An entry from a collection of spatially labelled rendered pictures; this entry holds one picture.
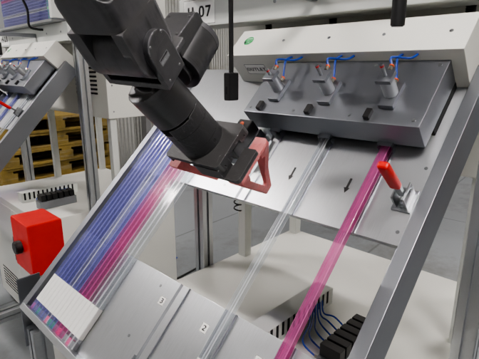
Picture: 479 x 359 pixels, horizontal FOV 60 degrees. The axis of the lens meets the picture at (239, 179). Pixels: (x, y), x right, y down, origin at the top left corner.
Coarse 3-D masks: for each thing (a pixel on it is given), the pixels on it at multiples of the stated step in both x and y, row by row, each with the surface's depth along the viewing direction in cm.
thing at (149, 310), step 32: (128, 288) 77; (160, 288) 73; (128, 320) 72; (160, 320) 68; (192, 320) 65; (96, 352) 71; (128, 352) 68; (160, 352) 65; (192, 352) 62; (224, 352) 59; (256, 352) 57
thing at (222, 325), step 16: (320, 144) 72; (320, 160) 71; (304, 176) 70; (288, 208) 67; (272, 240) 65; (256, 256) 65; (256, 272) 64; (240, 288) 63; (224, 320) 61; (208, 352) 59
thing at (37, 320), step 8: (24, 304) 86; (24, 312) 84; (32, 312) 83; (32, 320) 82; (40, 320) 81; (40, 328) 79; (48, 328) 78; (48, 336) 76; (56, 336) 76; (56, 344) 74; (64, 344) 74; (64, 352) 72; (72, 352) 72
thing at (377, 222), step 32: (448, 128) 62; (288, 160) 75; (352, 160) 68; (416, 160) 62; (224, 192) 79; (256, 192) 75; (288, 192) 71; (320, 192) 67; (352, 192) 64; (384, 192) 62; (320, 224) 64; (384, 224) 58
